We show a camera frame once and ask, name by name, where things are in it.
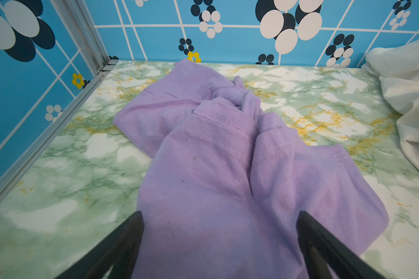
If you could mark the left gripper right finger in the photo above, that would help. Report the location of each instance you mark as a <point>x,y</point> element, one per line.
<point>323,253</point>

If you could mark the white printed cloth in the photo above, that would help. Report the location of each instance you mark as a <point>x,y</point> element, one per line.
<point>398,71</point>

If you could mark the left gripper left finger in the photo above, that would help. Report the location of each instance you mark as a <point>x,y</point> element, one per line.
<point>115,255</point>

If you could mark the purple cloth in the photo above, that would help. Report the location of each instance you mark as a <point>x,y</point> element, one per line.
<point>227,182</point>

